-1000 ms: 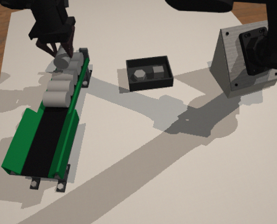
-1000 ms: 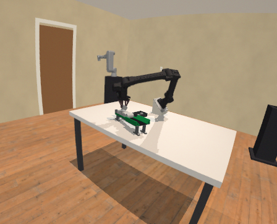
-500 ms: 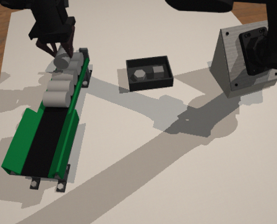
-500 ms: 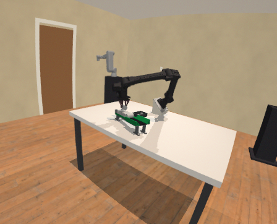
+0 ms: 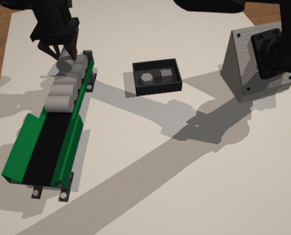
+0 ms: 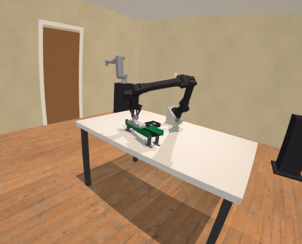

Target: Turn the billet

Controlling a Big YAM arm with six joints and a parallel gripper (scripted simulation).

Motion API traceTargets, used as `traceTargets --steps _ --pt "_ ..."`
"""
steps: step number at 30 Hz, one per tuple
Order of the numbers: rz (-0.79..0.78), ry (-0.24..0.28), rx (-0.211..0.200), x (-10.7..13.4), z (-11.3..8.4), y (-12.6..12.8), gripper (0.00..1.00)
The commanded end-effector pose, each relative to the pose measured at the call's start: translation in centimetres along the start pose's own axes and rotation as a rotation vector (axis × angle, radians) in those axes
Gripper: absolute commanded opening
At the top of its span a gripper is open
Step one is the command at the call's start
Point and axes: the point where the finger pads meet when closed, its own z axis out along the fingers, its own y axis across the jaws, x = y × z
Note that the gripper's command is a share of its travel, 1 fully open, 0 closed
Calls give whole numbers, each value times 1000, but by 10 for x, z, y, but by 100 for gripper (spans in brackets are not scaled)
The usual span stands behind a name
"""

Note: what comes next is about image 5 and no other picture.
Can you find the grey hexagonal prism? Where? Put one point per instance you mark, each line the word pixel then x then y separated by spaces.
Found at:
pixel 146 78

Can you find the grey cylinder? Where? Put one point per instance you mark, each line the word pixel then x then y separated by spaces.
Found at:
pixel 82 59
pixel 59 103
pixel 69 79
pixel 64 89
pixel 65 62
pixel 77 68

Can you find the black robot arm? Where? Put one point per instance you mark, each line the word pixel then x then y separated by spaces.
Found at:
pixel 270 48

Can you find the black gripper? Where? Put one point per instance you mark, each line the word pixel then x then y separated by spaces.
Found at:
pixel 51 29

